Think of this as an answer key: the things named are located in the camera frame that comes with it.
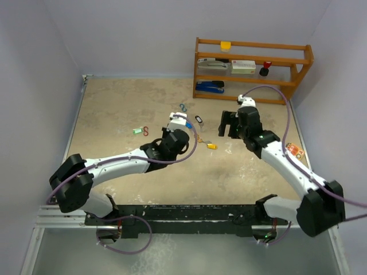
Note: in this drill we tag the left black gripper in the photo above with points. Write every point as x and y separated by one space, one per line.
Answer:
165 133

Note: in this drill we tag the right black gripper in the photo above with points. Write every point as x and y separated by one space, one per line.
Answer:
227 118

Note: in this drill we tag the yellow tag key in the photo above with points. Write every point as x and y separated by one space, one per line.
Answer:
210 145

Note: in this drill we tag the red S carabiner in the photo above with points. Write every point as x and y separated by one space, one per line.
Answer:
145 131

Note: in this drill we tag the green tag key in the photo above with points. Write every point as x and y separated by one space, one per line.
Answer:
137 130

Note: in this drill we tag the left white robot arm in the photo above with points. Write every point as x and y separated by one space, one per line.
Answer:
75 179

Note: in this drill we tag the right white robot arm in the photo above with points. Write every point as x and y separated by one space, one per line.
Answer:
318 208

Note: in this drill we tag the blue tag key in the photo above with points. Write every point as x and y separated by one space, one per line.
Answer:
188 125

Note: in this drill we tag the black tag key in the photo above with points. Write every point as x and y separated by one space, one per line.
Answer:
200 122

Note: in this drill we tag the blue S carabiner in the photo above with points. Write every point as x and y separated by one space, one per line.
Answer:
182 107

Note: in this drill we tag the blue stapler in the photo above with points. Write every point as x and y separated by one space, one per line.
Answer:
210 86

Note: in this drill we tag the white cardboard box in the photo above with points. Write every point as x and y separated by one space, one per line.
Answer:
243 67

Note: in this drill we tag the grey stapler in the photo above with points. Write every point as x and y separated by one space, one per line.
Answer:
212 63

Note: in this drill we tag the wooden shelf rack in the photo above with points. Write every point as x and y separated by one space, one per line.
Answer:
290 64

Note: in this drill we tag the orange card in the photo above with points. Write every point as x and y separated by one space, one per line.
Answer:
297 151

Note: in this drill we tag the yellow box on shelf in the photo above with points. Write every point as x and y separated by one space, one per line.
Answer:
225 46

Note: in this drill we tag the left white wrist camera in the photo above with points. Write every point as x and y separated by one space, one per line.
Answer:
177 121

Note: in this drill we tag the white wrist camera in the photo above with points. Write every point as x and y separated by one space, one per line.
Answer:
245 101
177 121

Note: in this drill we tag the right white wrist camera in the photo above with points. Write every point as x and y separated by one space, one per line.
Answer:
245 101

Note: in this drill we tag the black base frame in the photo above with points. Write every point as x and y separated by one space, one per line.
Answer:
237 220

